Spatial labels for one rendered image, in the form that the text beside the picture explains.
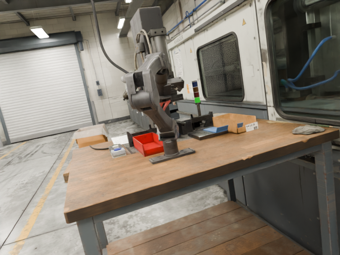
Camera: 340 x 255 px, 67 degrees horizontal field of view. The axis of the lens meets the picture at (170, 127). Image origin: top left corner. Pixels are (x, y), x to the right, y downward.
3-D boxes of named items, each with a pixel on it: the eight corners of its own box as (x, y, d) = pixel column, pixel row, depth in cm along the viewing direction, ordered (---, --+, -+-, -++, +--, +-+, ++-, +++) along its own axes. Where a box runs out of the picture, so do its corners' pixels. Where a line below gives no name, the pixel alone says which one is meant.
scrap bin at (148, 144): (144, 157, 120) (142, 144, 119) (134, 147, 144) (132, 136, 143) (168, 150, 124) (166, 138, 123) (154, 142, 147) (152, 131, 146)
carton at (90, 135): (82, 152, 514) (76, 128, 505) (113, 146, 524) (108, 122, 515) (77, 161, 449) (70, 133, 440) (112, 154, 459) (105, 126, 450)
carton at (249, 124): (238, 135, 131) (236, 120, 130) (214, 129, 155) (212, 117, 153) (258, 130, 135) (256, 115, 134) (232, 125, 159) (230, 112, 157)
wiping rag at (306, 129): (284, 135, 118) (307, 136, 106) (283, 129, 118) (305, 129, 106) (307, 128, 122) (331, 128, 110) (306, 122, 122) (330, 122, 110)
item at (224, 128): (217, 133, 132) (216, 127, 131) (203, 130, 146) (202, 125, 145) (229, 130, 134) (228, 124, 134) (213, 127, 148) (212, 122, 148)
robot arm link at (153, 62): (145, 52, 110) (120, 80, 85) (165, 48, 107) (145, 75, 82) (154, 79, 116) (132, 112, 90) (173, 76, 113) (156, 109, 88)
